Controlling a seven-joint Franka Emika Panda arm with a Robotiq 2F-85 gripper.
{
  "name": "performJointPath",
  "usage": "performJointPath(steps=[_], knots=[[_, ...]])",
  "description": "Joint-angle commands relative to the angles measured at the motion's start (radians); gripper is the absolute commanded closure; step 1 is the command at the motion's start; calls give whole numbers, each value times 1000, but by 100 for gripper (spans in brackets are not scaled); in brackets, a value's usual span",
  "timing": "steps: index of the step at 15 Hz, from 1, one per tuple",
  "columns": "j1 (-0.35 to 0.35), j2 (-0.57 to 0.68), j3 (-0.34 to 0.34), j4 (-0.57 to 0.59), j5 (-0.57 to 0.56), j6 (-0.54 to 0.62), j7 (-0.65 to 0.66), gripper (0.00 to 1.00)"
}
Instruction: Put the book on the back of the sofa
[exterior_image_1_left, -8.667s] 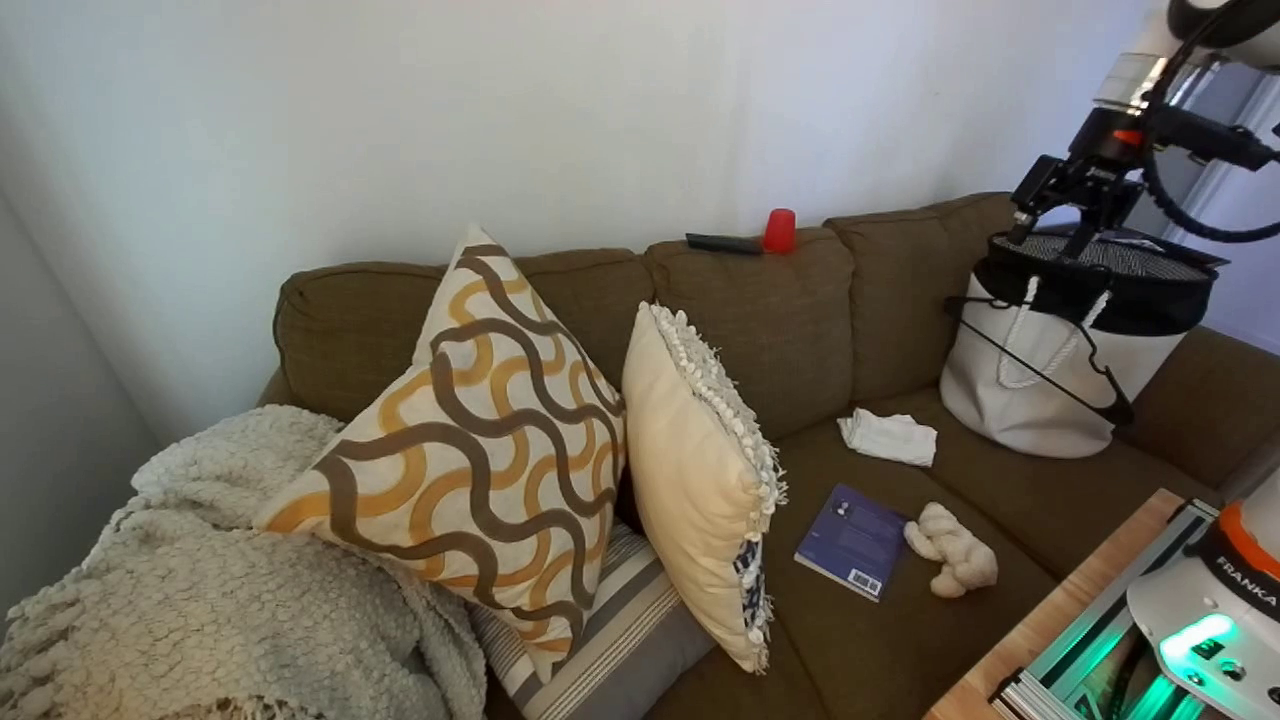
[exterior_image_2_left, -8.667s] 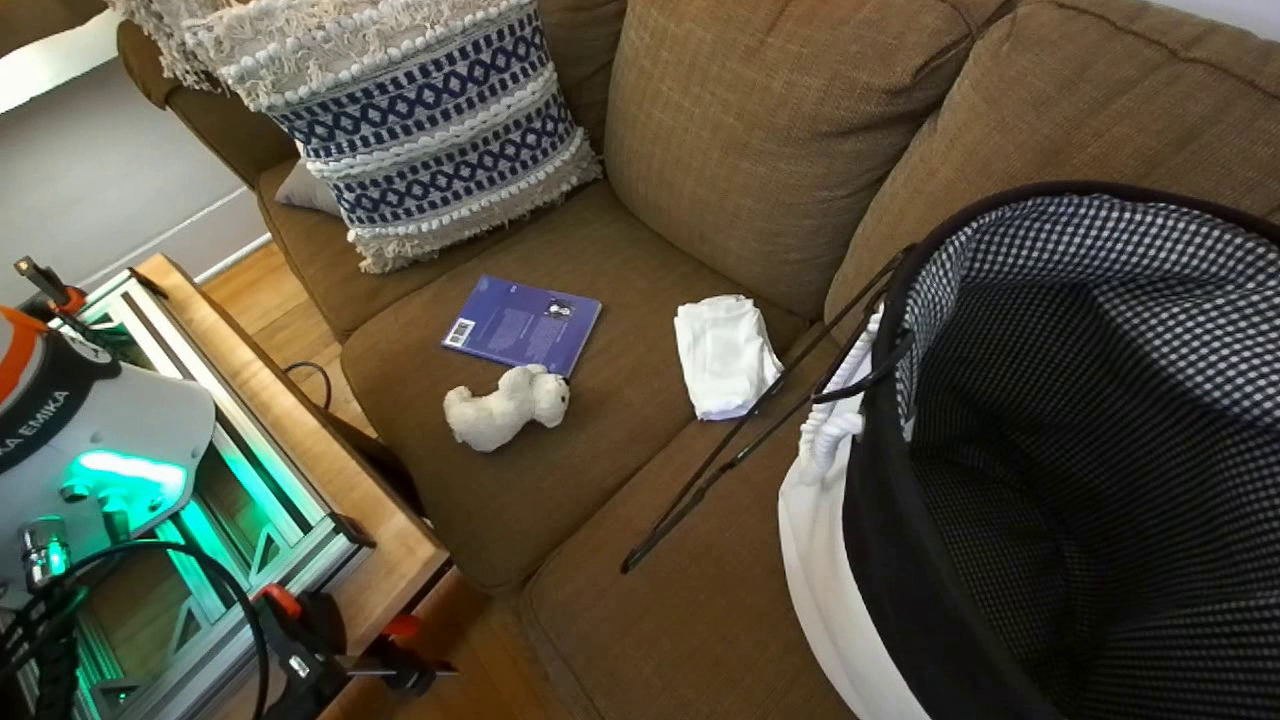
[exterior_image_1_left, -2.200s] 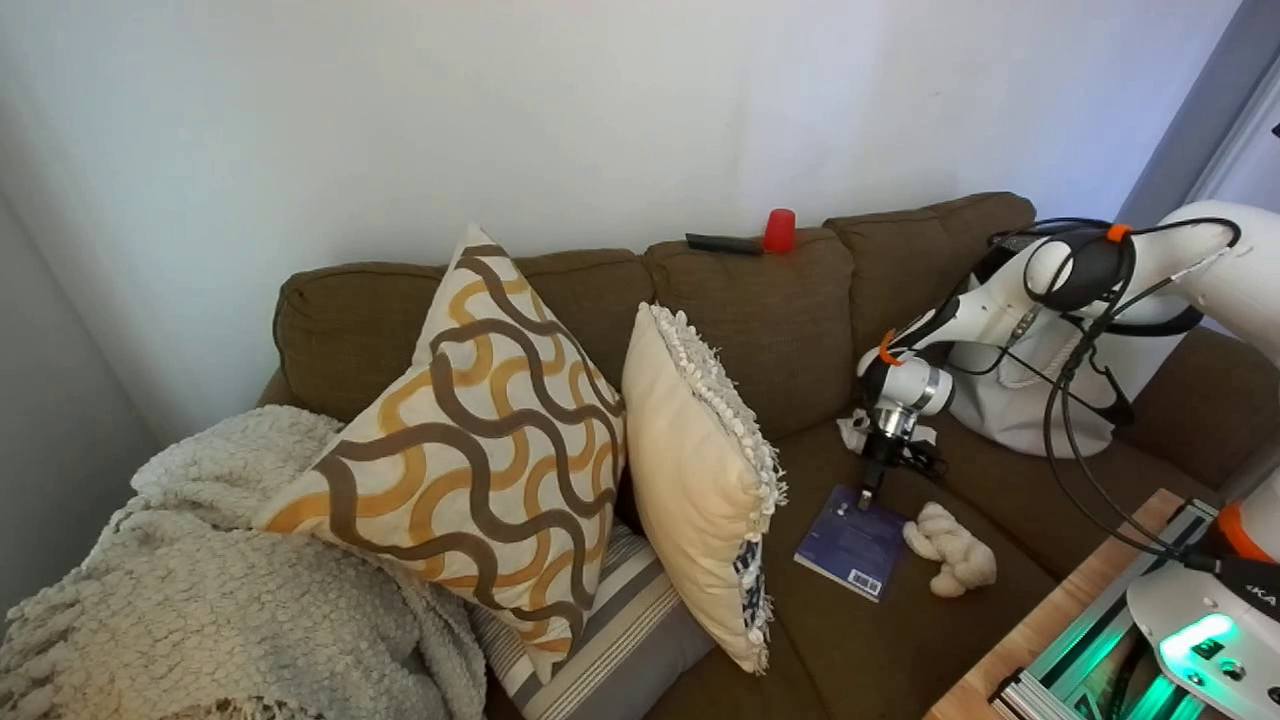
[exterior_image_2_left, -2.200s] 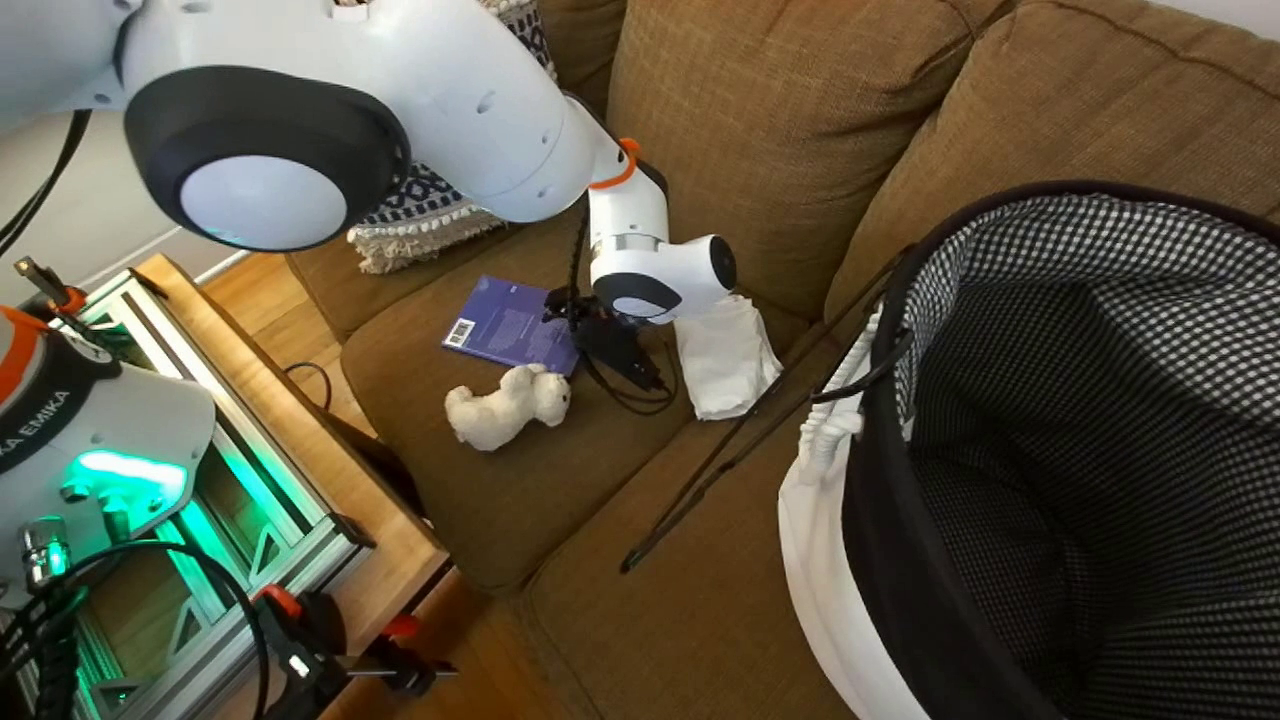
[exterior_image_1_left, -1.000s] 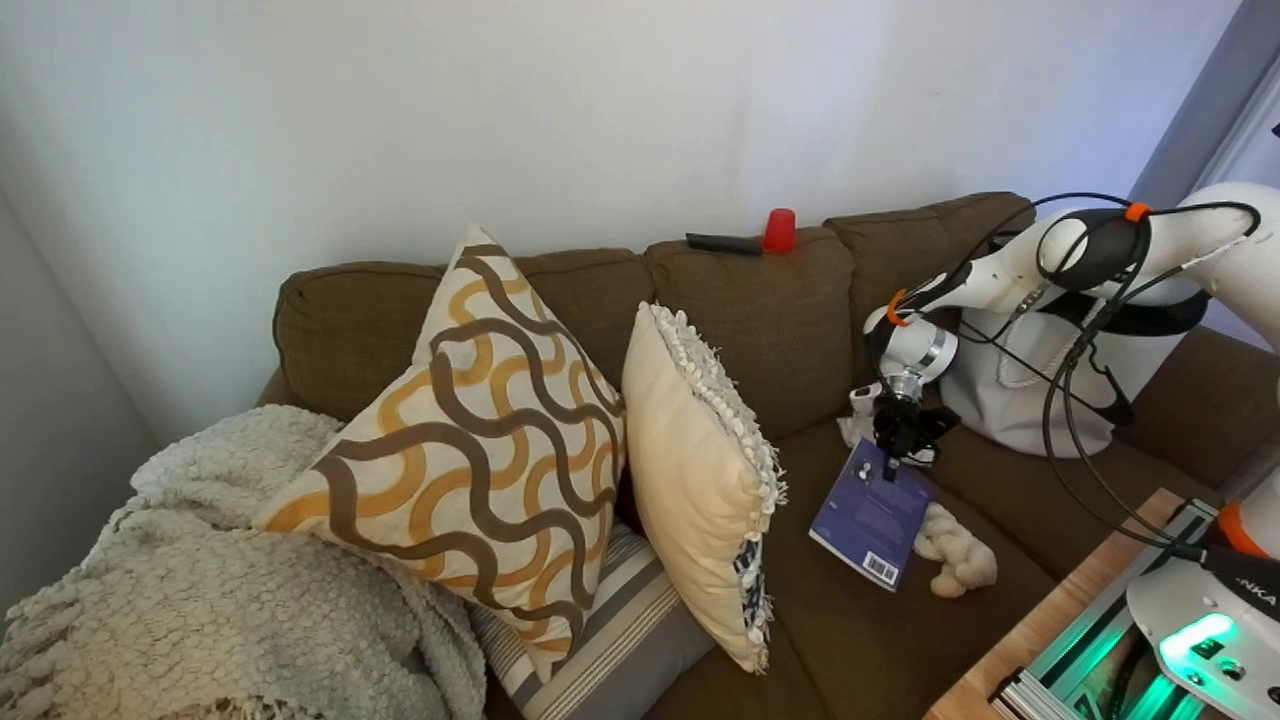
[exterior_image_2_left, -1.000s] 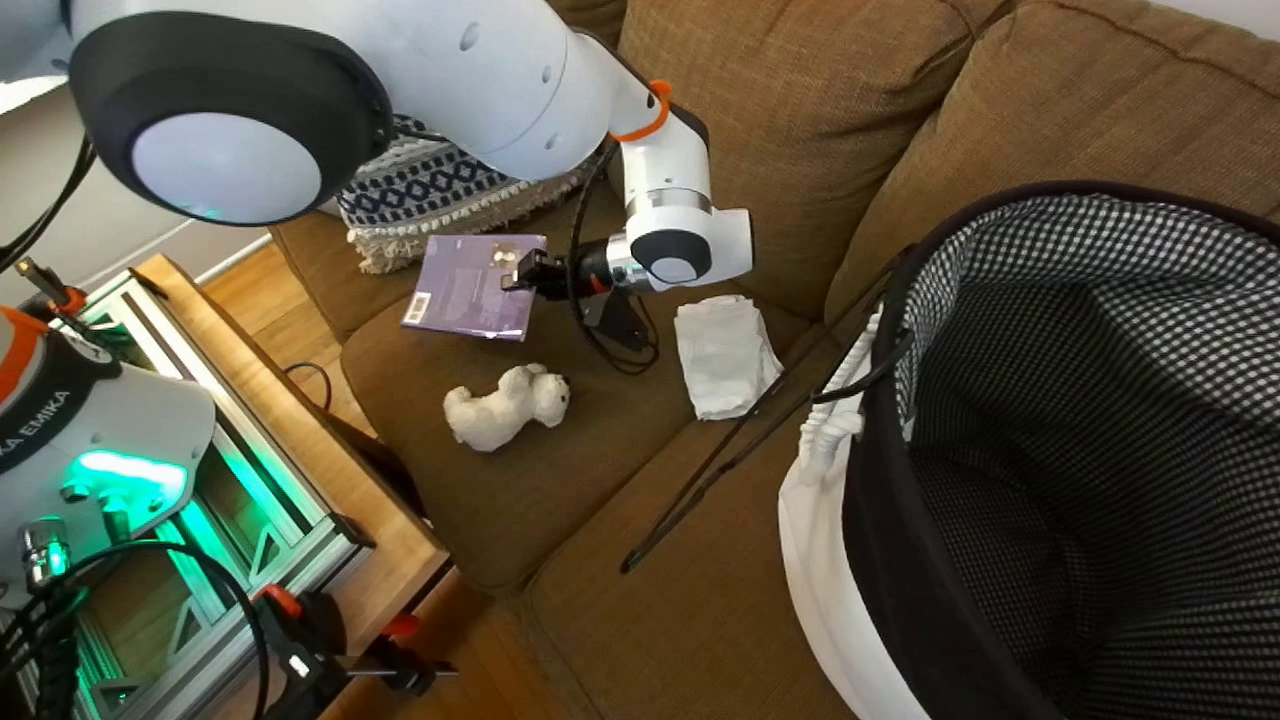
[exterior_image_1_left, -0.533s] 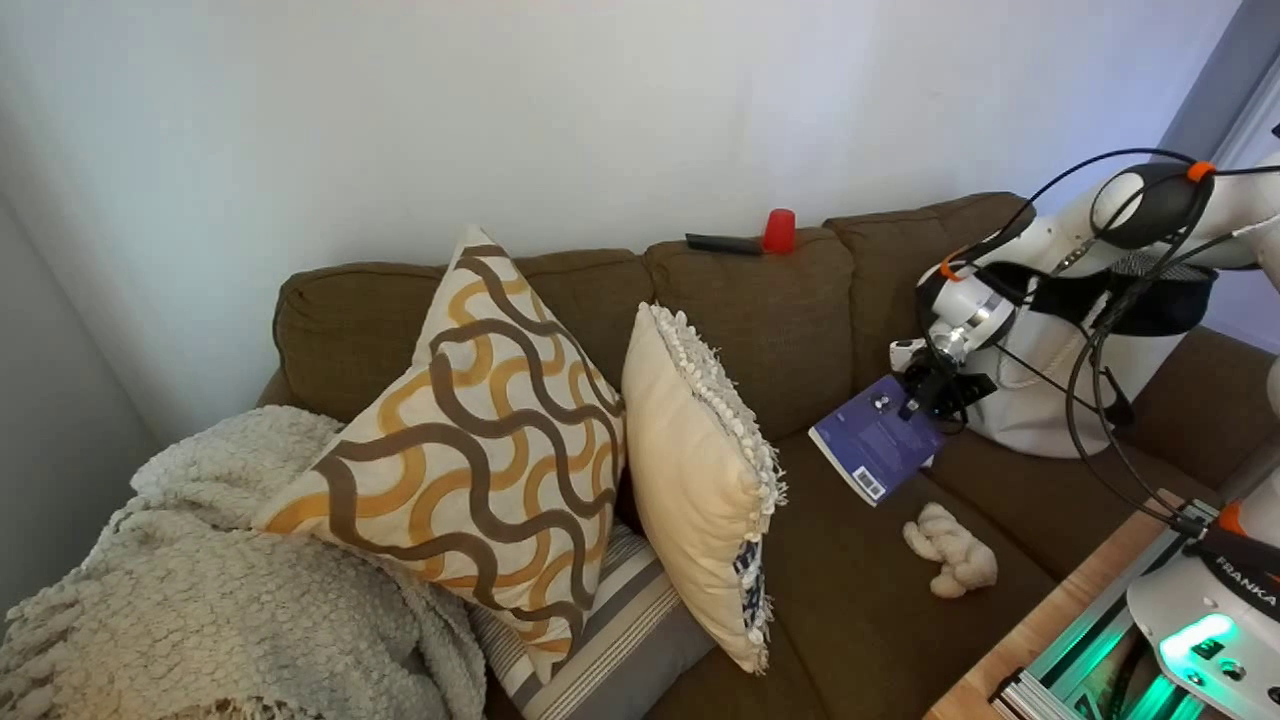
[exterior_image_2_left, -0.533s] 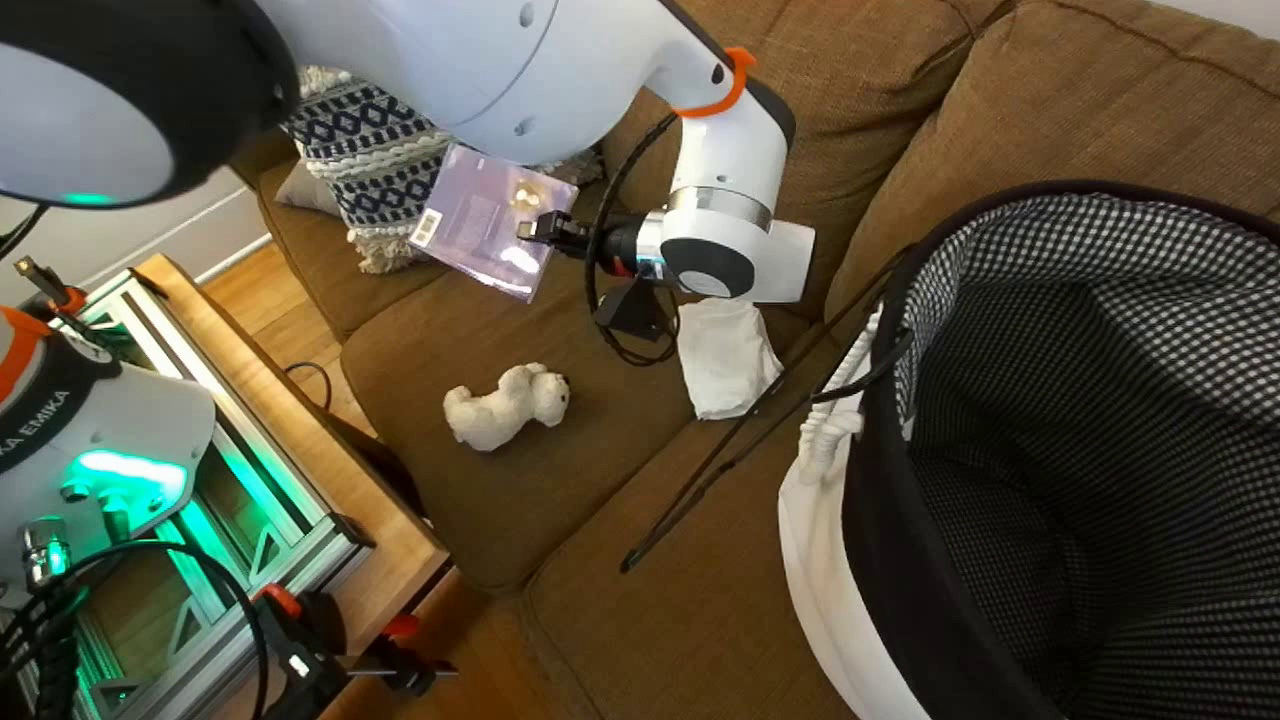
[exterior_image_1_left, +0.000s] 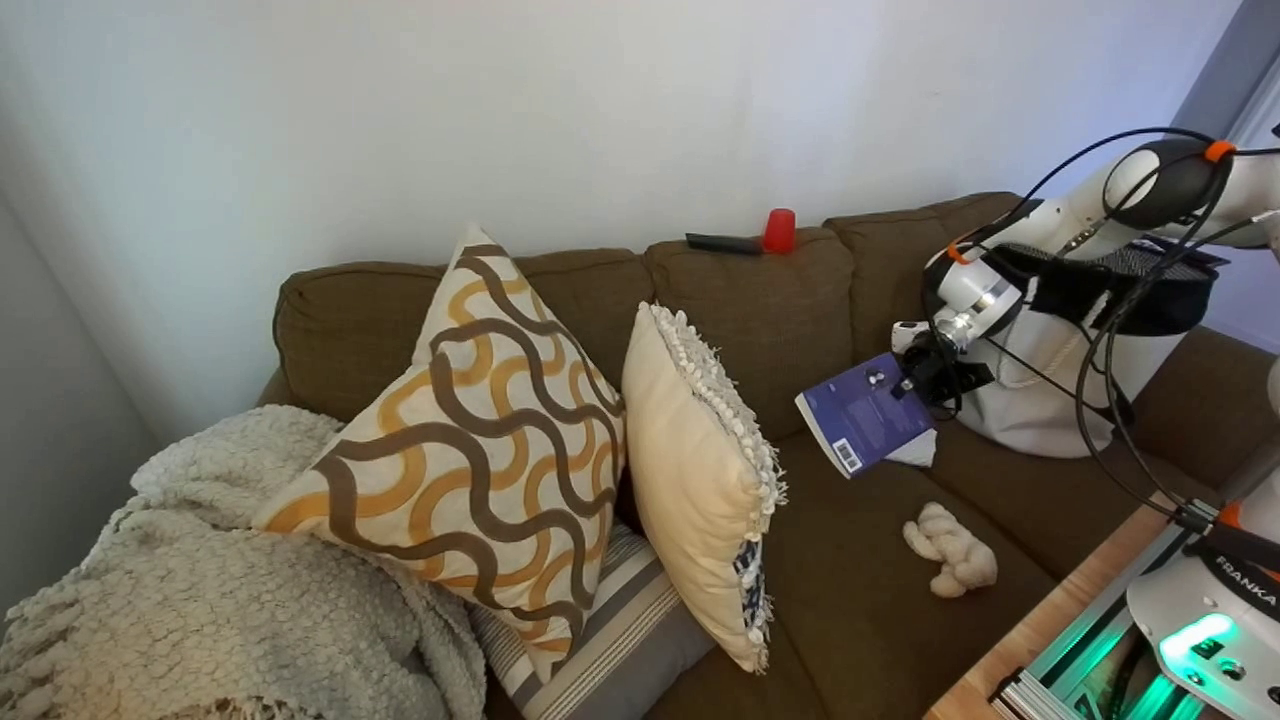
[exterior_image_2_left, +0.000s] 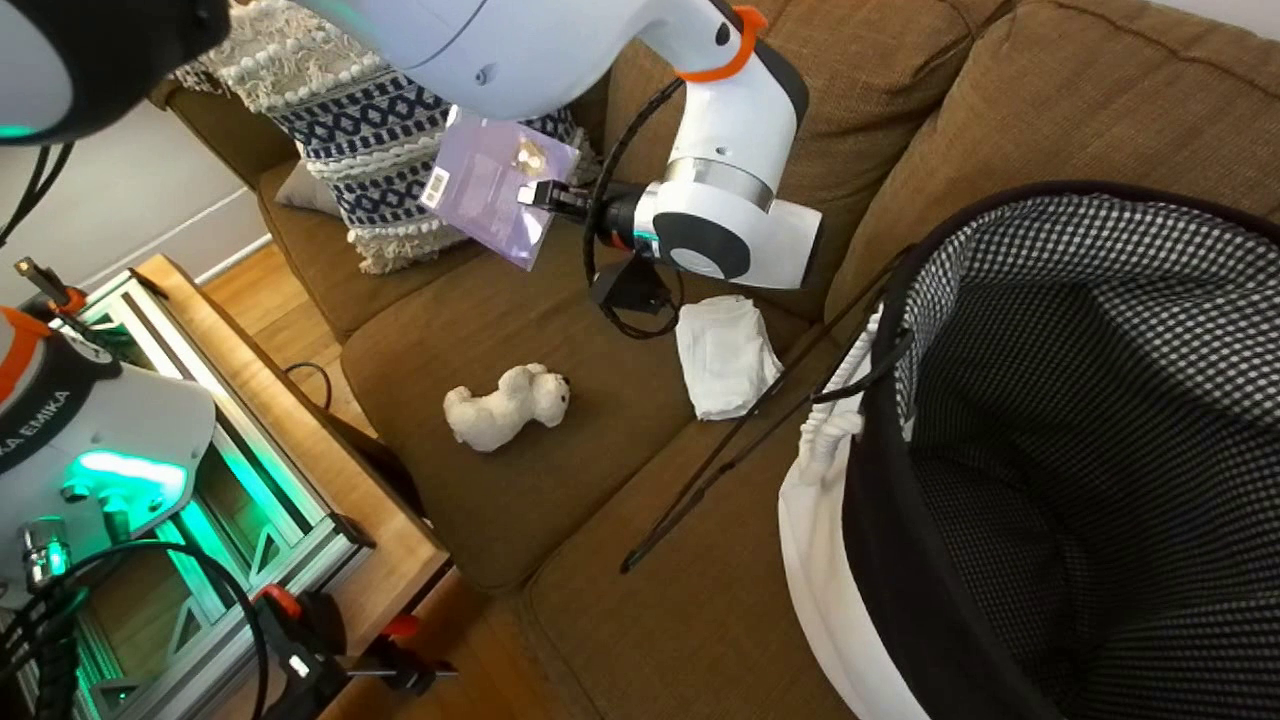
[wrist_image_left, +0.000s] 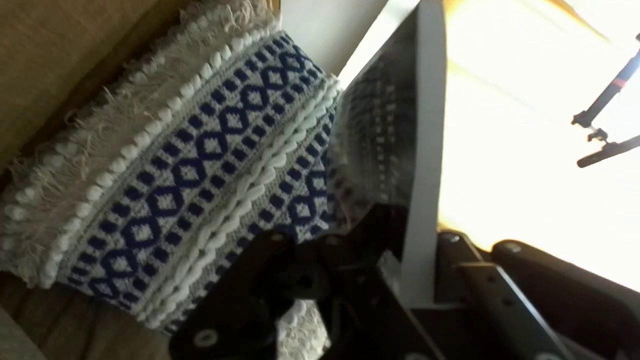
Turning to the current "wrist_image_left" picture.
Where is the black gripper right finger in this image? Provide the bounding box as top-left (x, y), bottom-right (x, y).
top-left (436, 229), bottom-right (640, 360)

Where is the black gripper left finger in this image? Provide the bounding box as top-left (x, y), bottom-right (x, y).
top-left (166, 229), bottom-right (378, 360)

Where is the brown fabric sofa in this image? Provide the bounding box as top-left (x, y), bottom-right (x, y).
top-left (0, 0), bottom-right (284, 360)

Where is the blue white patterned pillow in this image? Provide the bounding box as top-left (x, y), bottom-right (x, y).
top-left (0, 0), bottom-right (350, 360)

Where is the black camera stand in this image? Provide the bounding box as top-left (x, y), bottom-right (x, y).
top-left (569, 32), bottom-right (640, 171)

